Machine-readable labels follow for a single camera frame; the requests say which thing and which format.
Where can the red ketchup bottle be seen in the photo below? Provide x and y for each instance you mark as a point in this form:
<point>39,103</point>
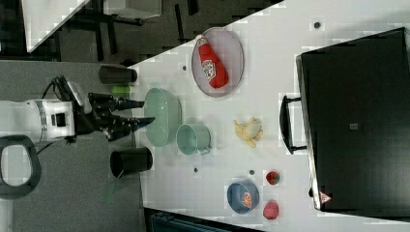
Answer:
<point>212,70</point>

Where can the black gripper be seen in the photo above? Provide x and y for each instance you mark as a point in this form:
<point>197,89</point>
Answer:
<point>94,112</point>

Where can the green object at table edge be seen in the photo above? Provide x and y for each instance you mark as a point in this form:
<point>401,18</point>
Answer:
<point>120,89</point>

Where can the green mug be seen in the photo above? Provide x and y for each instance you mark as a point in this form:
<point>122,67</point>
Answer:
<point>193,138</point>

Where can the red round fruit toy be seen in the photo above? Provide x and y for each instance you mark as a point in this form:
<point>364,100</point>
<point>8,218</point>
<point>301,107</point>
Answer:
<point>271,210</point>

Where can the green perforated colander basket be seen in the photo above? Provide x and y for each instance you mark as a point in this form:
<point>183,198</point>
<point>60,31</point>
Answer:
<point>166,109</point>

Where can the blue bowl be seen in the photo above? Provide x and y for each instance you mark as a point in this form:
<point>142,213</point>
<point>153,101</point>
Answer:
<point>235,192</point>

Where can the black utensil holder cup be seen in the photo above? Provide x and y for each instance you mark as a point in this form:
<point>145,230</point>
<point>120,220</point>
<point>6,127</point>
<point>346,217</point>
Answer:
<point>127,162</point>

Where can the orange slice toy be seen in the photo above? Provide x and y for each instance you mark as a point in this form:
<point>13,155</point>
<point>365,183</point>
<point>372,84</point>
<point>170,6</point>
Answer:
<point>246,200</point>

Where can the peeled toy banana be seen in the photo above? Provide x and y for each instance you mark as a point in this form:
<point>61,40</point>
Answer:
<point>249,131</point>

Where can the black cylinder cup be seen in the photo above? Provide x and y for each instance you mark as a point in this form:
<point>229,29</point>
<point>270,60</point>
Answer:
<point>116,75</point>

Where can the red strawberry toy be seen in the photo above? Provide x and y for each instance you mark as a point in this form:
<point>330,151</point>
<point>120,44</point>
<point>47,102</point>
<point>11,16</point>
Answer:
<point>272,177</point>

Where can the black toaster oven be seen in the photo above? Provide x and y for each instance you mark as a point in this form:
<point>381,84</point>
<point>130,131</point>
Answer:
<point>355,108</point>

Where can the white side table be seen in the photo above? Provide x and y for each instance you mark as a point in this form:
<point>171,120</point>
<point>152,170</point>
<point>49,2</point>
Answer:
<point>42,18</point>

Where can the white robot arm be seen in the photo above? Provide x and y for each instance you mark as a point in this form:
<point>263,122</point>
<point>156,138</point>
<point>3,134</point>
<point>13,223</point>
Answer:
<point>25,124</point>

